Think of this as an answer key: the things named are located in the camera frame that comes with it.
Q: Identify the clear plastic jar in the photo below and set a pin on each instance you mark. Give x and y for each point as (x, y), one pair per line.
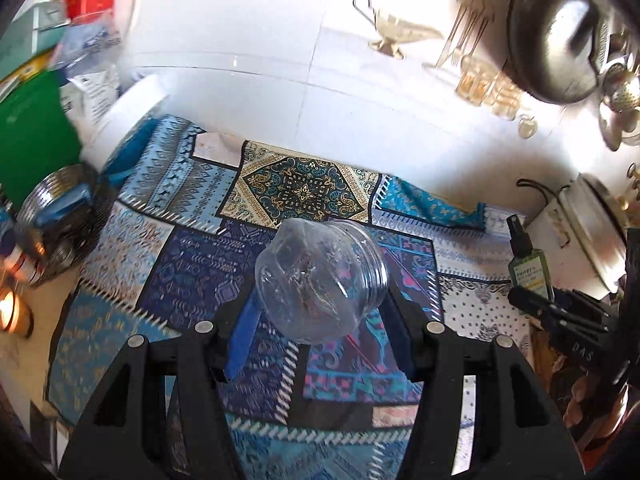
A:
(318, 280)

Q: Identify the dark green spray bottle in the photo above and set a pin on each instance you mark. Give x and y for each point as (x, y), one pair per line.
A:
(528, 267)

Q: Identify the teal box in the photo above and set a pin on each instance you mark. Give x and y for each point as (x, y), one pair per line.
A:
(36, 31)

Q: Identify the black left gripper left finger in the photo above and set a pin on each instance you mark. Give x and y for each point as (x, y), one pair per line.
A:
(122, 432)

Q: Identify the white rice cooker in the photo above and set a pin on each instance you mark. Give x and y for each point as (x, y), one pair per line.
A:
(582, 232)

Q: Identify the black wok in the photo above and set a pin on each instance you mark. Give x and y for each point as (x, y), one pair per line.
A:
(553, 48)

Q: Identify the metal ladle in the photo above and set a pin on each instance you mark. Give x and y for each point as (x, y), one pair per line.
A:
(619, 106)

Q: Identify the stainless steel bowl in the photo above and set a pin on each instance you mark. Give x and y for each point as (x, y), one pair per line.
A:
(61, 220)

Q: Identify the white perforated round lid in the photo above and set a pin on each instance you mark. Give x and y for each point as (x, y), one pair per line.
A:
(142, 101)

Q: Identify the person's right hand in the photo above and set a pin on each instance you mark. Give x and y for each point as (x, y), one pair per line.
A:
(594, 409)

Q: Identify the green container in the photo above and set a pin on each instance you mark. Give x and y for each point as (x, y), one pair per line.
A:
(36, 137)

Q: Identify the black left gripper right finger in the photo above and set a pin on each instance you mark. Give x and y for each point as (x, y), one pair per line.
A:
(518, 432)

